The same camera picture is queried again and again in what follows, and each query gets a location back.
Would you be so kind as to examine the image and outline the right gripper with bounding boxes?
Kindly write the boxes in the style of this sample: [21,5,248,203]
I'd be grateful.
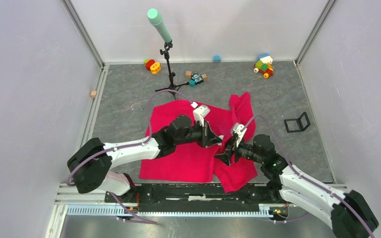
[213,136,264,167]

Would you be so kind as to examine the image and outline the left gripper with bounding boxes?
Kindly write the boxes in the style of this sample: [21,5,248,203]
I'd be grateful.
[175,119,222,148]

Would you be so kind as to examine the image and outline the red t-shirt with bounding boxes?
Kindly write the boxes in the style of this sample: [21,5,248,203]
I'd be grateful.
[139,92,258,192]

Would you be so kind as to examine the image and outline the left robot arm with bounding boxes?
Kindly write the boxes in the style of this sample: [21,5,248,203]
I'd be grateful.
[66,115,224,202]

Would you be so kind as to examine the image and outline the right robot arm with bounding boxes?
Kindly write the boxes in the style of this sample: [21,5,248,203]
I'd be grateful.
[215,134,379,238]

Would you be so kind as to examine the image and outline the blue robot toy blocks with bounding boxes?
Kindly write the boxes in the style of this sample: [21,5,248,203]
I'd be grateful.
[185,71,207,87]

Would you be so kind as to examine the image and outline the blue dome block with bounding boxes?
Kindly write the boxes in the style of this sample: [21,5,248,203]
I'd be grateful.
[212,55,222,63]

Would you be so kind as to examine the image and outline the colourful toy block car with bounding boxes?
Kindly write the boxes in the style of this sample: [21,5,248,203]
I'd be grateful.
[253,54,274,79]

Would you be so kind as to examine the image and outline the red yellow toy wheels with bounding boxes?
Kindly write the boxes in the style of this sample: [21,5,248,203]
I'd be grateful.
[144,59,161,74]

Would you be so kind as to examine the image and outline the green microphone on tripod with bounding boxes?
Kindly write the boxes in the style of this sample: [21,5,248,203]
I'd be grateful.
[147,8,188,100]

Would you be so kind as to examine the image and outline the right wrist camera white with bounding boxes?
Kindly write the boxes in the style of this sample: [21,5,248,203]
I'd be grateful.
[231,123,247,147]

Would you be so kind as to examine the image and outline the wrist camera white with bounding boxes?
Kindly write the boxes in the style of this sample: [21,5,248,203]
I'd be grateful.
[231,123,247,147]
[191,102,210,127]

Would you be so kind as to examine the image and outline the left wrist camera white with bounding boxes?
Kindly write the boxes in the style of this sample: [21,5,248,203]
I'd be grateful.
[191,102,210,127]

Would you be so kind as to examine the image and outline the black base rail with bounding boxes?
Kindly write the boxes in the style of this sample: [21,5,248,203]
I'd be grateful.
[118,183,290,212]

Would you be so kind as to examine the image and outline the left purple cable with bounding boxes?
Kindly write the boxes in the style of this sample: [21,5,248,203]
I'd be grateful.
[66,89,196,187]

